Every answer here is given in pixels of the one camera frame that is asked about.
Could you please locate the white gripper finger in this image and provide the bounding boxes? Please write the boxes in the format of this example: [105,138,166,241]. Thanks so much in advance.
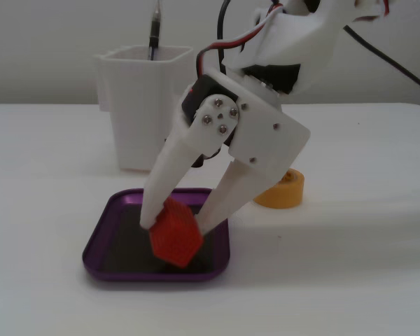
[195,159,277,235]
[140,94,241,230]

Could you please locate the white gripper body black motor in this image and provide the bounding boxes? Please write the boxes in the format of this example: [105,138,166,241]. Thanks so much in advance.
[181,68,311,183]

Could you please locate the red cube block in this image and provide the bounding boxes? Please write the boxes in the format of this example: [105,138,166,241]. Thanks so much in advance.
[149,198,204,270]

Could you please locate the yellow tape roll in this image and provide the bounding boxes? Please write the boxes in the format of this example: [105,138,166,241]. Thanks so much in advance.
[253,167,305,210]

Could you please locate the white plastic pen holder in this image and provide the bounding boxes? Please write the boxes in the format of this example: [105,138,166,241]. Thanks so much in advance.
[92,44,194,172]

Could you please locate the purple metal tray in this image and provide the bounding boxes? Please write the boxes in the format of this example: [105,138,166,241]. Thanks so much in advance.
[82,188,231,283]

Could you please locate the black ballpoint pen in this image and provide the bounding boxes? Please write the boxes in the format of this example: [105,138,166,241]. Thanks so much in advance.
[147,0,162,61]

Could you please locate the red black servo wires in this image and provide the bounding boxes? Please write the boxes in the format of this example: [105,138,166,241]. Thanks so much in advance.
[195,0,291,81]

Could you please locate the black cable with connector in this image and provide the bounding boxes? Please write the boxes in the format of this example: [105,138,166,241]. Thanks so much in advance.
[192,0,234,169]

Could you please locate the thick black cable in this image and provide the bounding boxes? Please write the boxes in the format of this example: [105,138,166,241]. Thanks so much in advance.
[342,24,420,99]

